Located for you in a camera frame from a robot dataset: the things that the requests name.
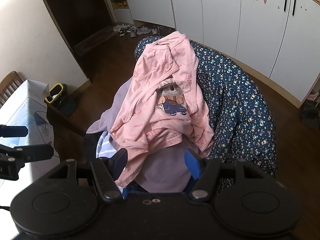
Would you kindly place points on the table with blue print cover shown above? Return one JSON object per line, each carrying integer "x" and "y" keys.
{"x": 20, "y": 110}

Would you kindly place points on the dark wooden door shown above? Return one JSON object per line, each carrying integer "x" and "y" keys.
{"x": 75, "y": 5}

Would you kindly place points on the pink bunny-print shirt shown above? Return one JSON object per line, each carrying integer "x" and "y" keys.
{"x": 155, "y": 55}

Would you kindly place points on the yellow and black bag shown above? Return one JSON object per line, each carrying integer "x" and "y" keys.
{"x": 118, "y": 0}

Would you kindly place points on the white sticker-covered cabinet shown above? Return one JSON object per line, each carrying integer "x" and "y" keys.
{"x": 220, "y": 12}

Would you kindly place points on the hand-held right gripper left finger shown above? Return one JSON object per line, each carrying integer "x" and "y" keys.
{"x": 121, "y": 160}

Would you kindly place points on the yellow-rimmed black bag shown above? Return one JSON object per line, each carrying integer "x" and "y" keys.
{"x": 56, "y": 92}

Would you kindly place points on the brown doormat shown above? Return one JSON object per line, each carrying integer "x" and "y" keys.
{"x": 96, "y": 38}

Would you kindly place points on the light blue striped cloth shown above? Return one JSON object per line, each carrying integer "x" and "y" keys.
{"x": 106, "y": 147}

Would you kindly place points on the dark metal rack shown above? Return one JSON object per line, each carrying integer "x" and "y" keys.
{"x": 311, "y": 115}

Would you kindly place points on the pink cartoon-figure shirt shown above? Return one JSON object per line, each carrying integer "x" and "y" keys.
{"x": 170, "y": 105}

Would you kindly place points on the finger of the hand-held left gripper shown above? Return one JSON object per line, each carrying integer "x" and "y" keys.
{"x": 15, "y": 131}
{"x": 32, "y": 152}

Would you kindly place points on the wooden slat-back chair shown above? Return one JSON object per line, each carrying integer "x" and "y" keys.
{"x": 10, "y": 86}

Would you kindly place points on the navy printed armchair cover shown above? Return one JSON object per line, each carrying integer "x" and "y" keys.
{"x": 237, "y": 100}

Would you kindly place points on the lavender cloth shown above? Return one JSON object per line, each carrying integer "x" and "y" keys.
{"x": 162, "y": 172}

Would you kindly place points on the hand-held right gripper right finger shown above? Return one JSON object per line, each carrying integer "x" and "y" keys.
{"x": 192, "y": 165}

